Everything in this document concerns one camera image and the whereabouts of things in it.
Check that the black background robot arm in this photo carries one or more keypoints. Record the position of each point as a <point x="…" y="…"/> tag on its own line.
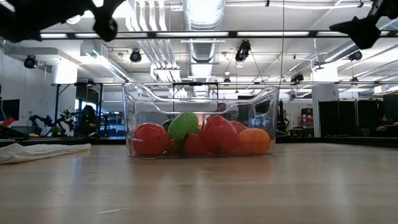
<point x="37" y="119"/>
<point x="66" y="119"/>

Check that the clear plastic container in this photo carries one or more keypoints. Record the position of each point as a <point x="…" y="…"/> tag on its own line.
<point x="130" y="124"/>

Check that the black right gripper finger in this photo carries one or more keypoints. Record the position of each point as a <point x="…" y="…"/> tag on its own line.
<point x="363" y="31"/>

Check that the white pillar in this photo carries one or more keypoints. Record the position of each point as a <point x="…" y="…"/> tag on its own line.
<point x="325" y="93"/>

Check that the red toy apple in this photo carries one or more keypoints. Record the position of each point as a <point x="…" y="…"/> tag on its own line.
<point x="219" y="133"/>

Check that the black background rig frame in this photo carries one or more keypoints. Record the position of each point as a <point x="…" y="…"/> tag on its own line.
<point x="57" y="102"/>

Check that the red flat board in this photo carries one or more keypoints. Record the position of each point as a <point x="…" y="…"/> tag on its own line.
<point x="7" y="122"/>

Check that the black wall monitor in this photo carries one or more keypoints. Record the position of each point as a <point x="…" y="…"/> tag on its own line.
<point x="9" y="109"/>

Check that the black partition panels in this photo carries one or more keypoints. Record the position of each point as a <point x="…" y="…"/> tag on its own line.
<point x="348" y="115"/>

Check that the silver ceiling duct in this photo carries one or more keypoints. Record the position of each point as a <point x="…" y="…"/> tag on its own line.
<point x="203" y="12"/>

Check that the orange toy orange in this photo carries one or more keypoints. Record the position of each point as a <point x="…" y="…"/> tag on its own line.
<point x="255" y="141"/>

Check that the blue storage shelf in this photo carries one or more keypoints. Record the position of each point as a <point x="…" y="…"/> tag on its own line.
<point x="112" y="124"/>

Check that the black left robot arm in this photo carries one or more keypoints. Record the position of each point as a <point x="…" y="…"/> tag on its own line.
<point x="105" y="29"/>

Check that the light green toy melon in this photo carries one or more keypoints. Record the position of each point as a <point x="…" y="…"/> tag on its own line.
<point x="183" y="124"/>

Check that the red toy tomato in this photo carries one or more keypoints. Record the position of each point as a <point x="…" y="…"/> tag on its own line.
<point x="150" y="138"/>

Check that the person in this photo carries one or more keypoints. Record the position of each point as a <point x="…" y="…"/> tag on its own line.
<point x="222" y="107"/>
<point x="88" y="121"/>
<point x="385" y="123"/>

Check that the black overhead camera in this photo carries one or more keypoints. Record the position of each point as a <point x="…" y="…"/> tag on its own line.
<point x="243" y="51"/>

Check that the white folded cloth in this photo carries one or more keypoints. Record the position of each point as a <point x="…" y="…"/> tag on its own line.
<point x="37" y="152"/>

